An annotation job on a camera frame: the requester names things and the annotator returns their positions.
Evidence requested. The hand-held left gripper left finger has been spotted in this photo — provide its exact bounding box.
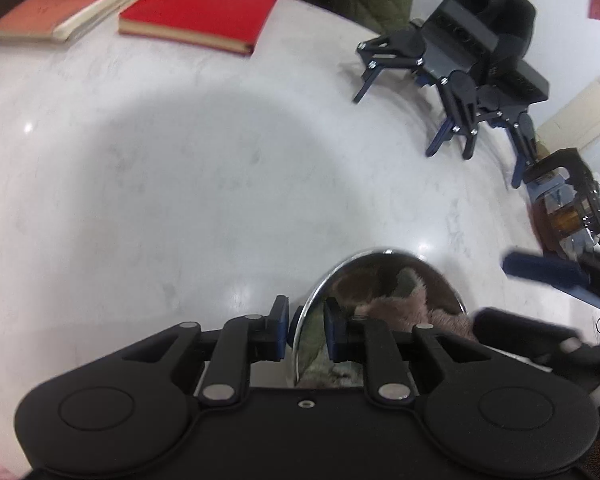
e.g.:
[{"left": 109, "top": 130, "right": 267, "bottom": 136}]
[{"left": 122, "top": 295, "right": 291, "bottom": 406}]

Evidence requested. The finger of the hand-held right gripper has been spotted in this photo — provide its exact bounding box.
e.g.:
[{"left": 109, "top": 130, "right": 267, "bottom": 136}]
[
  {"left": 472, "top": 307, "right": 586, "bottom": 366},
  {"left": 502, "top": 251, "right": 593, "bottom": 293}
]

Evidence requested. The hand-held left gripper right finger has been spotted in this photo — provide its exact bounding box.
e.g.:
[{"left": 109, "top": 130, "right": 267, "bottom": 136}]
[{"left": 324, "top": 297, "right": 491, "bottom": 406}]

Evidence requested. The green and pink fluffy cloth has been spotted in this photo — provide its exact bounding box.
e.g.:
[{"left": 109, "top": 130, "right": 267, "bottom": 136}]
[{"left": 300, "top": 267, "right": 477, "bottom": 388}]

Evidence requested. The stainless steel bowl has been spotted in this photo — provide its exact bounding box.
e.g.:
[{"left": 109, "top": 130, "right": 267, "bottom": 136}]
[{"left": 290, "top": 249, "right": 467, "bottom": 389}]

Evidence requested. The blue mat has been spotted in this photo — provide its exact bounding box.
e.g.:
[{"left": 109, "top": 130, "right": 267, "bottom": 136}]
[{"left": 525, "top": 180, "right": 600, "bottom": 311}]

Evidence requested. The beige door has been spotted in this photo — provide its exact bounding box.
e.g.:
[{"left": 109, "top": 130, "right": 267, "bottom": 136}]
[{"left": 535, "top": 55, "right": 600, "bottom": 152}]

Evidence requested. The idle black gripper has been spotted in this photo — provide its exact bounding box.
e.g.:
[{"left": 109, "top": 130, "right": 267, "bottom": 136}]
[
  {"left": 352, "top": 0, "right": 538, "bottom": 106},
  {"left": 425, "top": 55, "right": 551, "bottom": 190}
]

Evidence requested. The red hardcover notebook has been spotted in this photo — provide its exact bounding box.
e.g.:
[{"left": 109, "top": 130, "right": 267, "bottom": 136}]
[{"left": 117, "top": 0, "right": 286, "bottom": 57}]

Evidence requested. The salmon pink notebook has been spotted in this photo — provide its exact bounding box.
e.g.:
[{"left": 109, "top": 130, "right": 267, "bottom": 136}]
[{"left": 0, "top": 0, "right": 181, "bottom": 44}]

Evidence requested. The glass teapot with black handle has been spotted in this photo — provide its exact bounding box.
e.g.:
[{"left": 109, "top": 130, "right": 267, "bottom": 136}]
[{"left": 522, "top": 147, "right": 600, "bottom": 257}]

